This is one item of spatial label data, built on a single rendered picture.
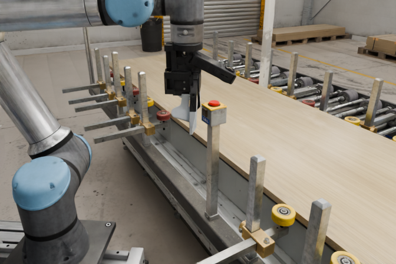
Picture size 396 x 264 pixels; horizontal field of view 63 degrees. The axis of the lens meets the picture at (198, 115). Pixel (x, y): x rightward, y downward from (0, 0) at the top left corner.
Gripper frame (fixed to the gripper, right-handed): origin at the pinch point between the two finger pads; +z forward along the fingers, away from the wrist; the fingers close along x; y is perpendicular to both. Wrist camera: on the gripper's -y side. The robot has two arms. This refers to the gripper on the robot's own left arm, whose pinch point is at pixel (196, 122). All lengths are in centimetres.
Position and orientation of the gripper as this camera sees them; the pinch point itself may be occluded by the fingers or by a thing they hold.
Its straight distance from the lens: 82.3
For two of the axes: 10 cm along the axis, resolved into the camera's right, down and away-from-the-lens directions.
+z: 0.0, 9.2, 4.0
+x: -0.8, 4.0, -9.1
